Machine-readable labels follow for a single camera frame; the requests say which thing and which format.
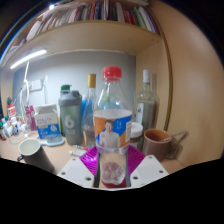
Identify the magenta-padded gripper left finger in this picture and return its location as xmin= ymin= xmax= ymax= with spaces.
xmin=57 ymin=145 xmax=101 ymax=190

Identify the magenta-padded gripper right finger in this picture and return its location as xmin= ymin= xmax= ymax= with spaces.
xmin=125 ymin=144 xmax=170 ymax=189

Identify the clear plastic bottle red cap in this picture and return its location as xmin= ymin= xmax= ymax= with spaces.
xmin=92 ymin=65 xmax=134 ymax=188

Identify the small white tube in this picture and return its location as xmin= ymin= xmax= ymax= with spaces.
xmin=68 ymin=149 xmax=88 ymax=157

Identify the pink pen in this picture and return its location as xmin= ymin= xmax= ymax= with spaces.
xmin=72 ymin=143 xmax=90 ymax=151

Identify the brown mug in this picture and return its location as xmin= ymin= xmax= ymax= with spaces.
xmin=141 ymin=128 xmax=181 ymax=163

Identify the flat round red coaster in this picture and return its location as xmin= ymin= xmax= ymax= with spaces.
xmin=100 ymin=178 xmax=128 ymax=189

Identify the dark jar white lid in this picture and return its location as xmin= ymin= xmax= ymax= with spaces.
xmin=129 ymin=121 xmax=144 ymax=149

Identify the light blue round lid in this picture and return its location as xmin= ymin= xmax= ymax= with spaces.
xmin=39 ymin=134 xmax=66 ymax=148

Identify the grey shaker bottle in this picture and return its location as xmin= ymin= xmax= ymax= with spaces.
xmin=57 ymin=89 xmax=84 ymax=146

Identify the metal spoon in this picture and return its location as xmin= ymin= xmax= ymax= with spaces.
xmin=159 ymin=130 xmax=188 ymax=143

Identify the black mug white inside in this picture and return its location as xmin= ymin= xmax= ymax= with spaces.
xmin=16 ymin=138 xmax=56 ymax=175

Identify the blue and white carton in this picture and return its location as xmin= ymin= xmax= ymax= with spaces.
xmin=34 ymin=103 xmax=63 ymax=140

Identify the clear glass bottle white cap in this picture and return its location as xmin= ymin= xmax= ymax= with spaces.
xmin=134 ymin=69 xmax=160 ymax=134

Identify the pink packet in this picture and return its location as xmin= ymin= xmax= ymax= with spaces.
xmin=24 ymin=105 xmax=38 ymax=132

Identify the clear bottle yellow cap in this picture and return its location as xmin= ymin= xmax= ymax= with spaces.
xmin=81 ymin=73 xmax=98 ymax=148

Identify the red and white can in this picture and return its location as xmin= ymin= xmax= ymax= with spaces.
xmin=6 ymin=103 xmax=18 ymax=119

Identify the white strip light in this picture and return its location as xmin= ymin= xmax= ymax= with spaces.
xmin=9 ymin=48 xmax=48 ymax=70

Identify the wooden shelf unit with books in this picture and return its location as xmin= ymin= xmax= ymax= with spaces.
xmin=0 ymin=0 xmax=174 ymax=134

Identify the white cable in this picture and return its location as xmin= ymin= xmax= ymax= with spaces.
xmin=18 ymin=61 xmax=33 ymax=134

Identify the white wall socket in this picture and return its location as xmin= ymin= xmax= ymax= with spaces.
xmin=29 ymin=78 xmax=44 ymax=93

